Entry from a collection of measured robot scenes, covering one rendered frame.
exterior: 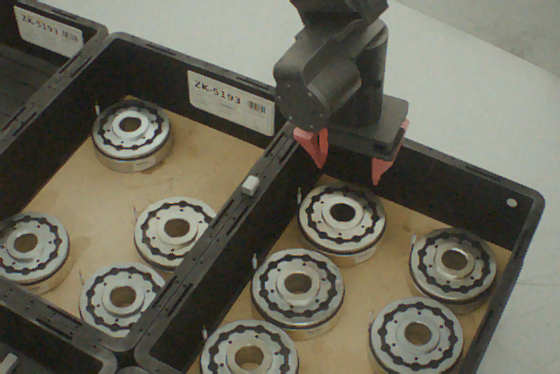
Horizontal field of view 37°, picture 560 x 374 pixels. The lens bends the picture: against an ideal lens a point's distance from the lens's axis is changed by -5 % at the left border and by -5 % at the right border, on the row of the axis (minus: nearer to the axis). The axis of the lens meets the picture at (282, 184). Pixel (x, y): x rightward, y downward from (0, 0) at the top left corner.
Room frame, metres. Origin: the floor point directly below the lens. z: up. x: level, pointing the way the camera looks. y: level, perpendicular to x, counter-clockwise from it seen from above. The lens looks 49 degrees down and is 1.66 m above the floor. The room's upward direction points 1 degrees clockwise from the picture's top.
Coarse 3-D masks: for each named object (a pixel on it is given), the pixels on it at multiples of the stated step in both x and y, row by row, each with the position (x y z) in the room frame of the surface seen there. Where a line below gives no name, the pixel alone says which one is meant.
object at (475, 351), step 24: (288, 144) 0.69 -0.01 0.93; (408, 144) 0.69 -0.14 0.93; (456, 168) 0.66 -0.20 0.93; (480, 168) 0.66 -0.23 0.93; (264, 192) 0.62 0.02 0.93; (528, 192) 0.62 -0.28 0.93; (240, 216) 0.59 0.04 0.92; (528, 216) 0.59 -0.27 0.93; (216, 240) 0.55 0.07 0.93; (528, 240) 0.56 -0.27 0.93; (192, 288) 0.49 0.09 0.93; (504, 288) 0.49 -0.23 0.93; (168, 312) 0.46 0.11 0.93; (144, 336) 0.43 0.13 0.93; (480, 336) 0.44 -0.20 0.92; (144, 360) 0.40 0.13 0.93
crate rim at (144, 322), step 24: (96, 48) 0.86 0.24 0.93; (144, 48) 0.86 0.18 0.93; (168, 48) 0.85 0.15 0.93; (72, 72) 0.81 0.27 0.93; (216, 72) 0.81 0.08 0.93; (48, 96) 0.76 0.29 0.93; (24, 120) 0.72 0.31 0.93; (0, 144) 0.68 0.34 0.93; (264, 168) 0.65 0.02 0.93; (240, 192) 0.62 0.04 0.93; (216, 216) 0.58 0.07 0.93; (192, 264) 0.52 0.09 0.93; (0, 288) 0.48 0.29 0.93; (24, 288) 0.48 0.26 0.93; (48, 312) 0.45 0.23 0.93; (144, 312) 0.46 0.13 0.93; (96, 336) 0.43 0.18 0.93; (120, 360) 0.41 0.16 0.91
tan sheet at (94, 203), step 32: (128, 96) 0.87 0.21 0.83; (192, 128) 0.81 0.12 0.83; (96, 160) 0.75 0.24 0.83; (192, 160) 0.75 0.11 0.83; (224, 160) 0.75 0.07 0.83; (256, 160) 0.75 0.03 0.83; (64, 192) 0.69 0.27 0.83; (96, 192) 0.70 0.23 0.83; (128, 192) 0.70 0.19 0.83; (160, 192) 0.70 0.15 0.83; (192, 192) 0.70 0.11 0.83; (224, 192) 0.70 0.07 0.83; (64, 224) 0.64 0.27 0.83; (96, 224) 0.64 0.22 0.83; (128, 224) 0.65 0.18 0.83; (96, 256) 0.60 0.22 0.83; (128, 256) 0.60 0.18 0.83; (64, 288) 0.55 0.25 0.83
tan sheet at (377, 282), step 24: (408, 216) 0.67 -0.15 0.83; (288, 240) 0.63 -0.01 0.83; (384, 240) 0.63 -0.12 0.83; (408, 240) 0.63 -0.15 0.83; (360, 264) 0.59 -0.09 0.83; (384, 264) 0.60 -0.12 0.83; (504, 264) 0.60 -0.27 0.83; (360, 288) 0.56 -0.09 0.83; (384, 288) 0.56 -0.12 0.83; (408, 288) 0.56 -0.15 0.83; (240, 312) 0.53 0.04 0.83; (360, 312) 0.53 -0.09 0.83; (480, 312) 0.53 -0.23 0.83; (336, 336) 0.50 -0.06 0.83; (360, 336) 0.50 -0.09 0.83; (312, 360) 0.47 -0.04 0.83; (336, 360) 0.47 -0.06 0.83; (360, 360) 0.47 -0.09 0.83
